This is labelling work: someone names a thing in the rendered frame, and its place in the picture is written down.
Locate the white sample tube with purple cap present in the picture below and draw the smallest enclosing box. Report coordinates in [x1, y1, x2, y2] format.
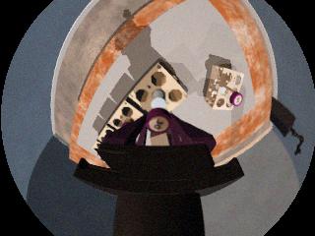
[146, 88, 172, 134]

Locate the graduated tube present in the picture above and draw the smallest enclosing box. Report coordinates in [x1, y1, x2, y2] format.
[121, 119, 134, 127]

